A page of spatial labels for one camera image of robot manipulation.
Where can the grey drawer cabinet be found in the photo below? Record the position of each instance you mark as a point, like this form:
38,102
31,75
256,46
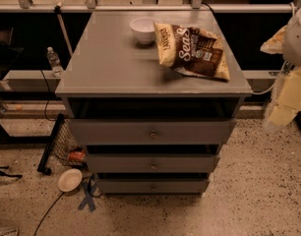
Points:
153,107

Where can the grey drawer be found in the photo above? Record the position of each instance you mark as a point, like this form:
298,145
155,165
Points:
152,163
124,132
153,187

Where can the white bowl on cabinet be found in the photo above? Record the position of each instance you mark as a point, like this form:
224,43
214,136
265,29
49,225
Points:
143,29

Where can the brown chip bag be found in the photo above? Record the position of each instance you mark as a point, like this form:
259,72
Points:
191,51

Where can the grey bottom drawer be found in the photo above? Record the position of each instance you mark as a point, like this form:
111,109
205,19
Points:
153,187

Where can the orange can in basket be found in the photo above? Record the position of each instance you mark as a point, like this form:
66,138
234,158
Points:
76,156

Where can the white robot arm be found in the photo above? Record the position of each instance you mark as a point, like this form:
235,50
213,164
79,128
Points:
285,101

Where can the grey top drawer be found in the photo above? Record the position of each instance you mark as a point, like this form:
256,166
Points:
124,132

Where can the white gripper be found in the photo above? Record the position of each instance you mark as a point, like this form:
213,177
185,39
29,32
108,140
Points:
297,38

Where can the clear plastic water bottle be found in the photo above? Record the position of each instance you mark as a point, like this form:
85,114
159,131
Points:
54,62

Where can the black mesh basket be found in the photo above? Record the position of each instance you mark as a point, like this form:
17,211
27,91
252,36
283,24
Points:
60,143

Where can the grey middle drawer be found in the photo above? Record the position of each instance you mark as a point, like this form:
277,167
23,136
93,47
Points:
152,163

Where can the grey metal rail frame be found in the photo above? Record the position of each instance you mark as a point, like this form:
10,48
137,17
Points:
32,8

